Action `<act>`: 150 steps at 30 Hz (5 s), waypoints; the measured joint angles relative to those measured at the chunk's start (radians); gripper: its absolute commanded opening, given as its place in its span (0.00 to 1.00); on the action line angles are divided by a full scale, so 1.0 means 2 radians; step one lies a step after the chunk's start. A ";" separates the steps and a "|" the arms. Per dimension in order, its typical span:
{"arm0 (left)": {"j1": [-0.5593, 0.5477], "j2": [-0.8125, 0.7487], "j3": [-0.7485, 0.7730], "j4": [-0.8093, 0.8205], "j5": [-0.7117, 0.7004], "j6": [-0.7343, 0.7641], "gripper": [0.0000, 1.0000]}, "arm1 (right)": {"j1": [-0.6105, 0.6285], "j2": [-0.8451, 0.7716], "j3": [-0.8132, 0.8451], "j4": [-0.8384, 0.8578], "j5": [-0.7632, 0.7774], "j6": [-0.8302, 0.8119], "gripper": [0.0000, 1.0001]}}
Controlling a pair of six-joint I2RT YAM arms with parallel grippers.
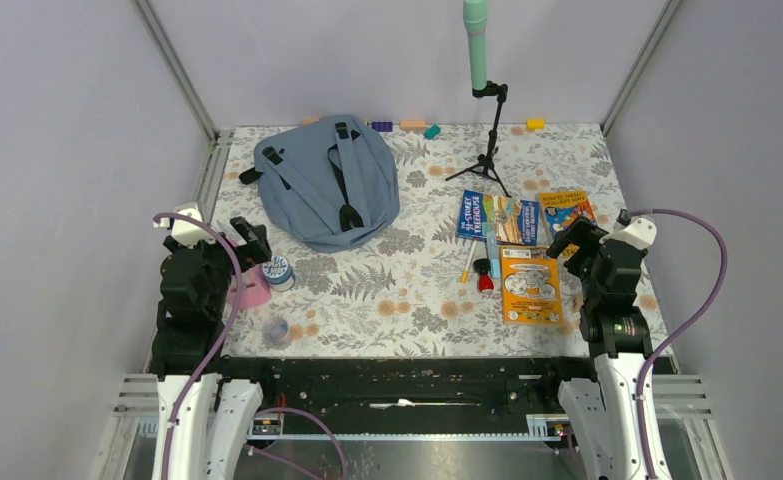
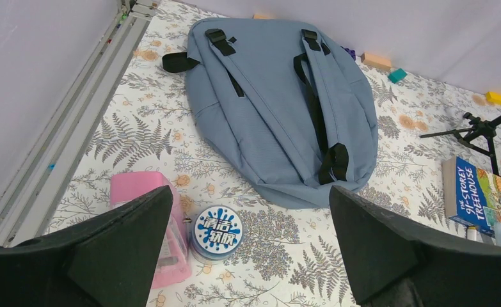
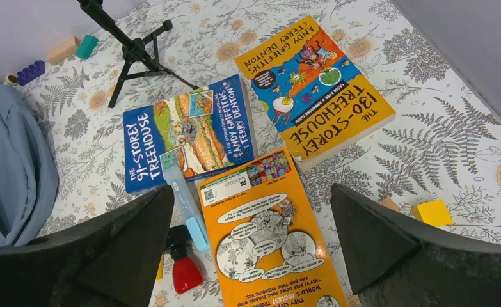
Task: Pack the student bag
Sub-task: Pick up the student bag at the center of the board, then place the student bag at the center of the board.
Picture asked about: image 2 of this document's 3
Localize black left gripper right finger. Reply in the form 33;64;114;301
330;186;501;306

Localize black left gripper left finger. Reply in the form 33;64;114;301
0;186;173;306

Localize blue 91-storey treehouse book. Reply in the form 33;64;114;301
441;157;501;237

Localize blue grey backpack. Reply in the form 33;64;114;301
163;18;378;209

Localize pink transparent pencil case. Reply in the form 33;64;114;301
109;171;191;289

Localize white glue stick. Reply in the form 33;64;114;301
466;226;482;242

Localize blue round cleaning gel jar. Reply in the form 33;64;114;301
189;205;246;264

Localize black mini tripod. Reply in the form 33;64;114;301
419;112;501;176

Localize teal toy block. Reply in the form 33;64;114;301
388;68;408;84

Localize yellow toy block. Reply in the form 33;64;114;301
484;91;501;106

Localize long tan wooden block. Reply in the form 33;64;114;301
361;52;392;71

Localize purple toy brick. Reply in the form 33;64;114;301
344;47;356;60

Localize small tan wooden block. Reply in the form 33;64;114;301
253;14;274;20

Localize aluminium frame rail left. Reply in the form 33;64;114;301
0;1;160;248

